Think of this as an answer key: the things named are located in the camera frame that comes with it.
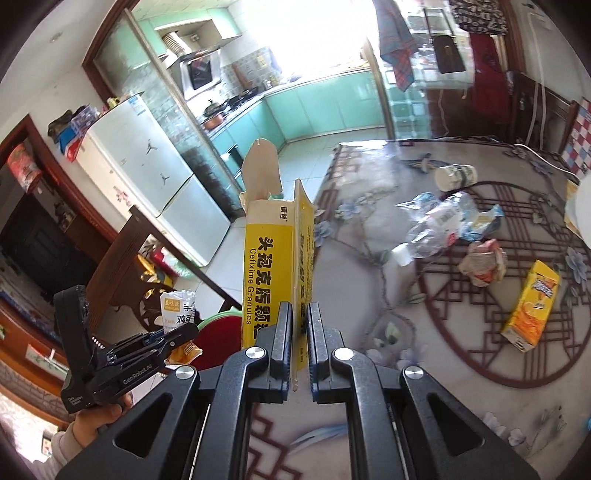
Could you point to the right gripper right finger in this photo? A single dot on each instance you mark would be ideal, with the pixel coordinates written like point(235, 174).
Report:
point(331, 379)

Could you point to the person's left hand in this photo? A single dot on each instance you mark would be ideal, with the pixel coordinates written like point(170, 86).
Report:
point(89, 421)

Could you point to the dark brown handbag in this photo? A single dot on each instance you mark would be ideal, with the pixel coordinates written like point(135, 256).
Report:
point(448, 57)

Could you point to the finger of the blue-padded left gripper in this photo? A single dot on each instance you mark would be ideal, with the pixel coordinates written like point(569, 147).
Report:
point(140, 345)

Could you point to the small blue-white snack packet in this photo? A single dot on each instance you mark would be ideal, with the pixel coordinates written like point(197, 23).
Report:
point(477, 225)

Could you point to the black patterned hanging bag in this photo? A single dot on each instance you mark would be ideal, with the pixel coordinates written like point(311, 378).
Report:
point(479, 16)

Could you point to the white paper cup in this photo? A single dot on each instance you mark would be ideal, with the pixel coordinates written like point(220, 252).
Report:
point(455, 176)

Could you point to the crushed clear plastic bottle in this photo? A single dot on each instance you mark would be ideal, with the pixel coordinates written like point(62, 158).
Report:
point(436, 225)

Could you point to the teal kitchen cabinets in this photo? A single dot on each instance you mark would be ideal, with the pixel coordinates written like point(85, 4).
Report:
point(331, 105)

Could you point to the range hood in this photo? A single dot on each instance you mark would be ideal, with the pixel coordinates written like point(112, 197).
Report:
point(197, 47)

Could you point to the white refrigerator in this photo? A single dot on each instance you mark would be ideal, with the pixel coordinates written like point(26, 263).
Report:
point(132, 162)

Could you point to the white snack packet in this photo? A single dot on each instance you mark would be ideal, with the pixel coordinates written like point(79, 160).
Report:
point(177, 309)

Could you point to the yellow medicine box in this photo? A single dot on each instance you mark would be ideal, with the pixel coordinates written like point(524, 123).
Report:
point(279, 252)

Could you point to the crumpled brown paper wrapper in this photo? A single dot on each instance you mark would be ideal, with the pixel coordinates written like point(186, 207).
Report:
point(485, 263)

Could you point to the white round desk fan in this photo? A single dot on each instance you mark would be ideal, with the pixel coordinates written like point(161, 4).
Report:
point(577, 215)

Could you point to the dark wooden chair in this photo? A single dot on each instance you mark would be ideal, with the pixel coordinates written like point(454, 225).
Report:
point(118, 282)

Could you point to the hanging plaid cloth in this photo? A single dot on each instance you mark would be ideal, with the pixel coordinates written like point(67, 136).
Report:
point(397, 44)

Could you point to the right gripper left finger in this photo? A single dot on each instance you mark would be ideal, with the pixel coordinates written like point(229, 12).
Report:
point(273, 384)

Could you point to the checkered chair cushion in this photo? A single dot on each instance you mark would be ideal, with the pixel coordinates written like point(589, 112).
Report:
point(575, 145)

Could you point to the yellow juice carton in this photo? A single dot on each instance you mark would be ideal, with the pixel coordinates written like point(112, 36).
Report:
point(528, 320)

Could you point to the red bin with green rim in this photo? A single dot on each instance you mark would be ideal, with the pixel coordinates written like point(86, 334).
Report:
point(219, 336)

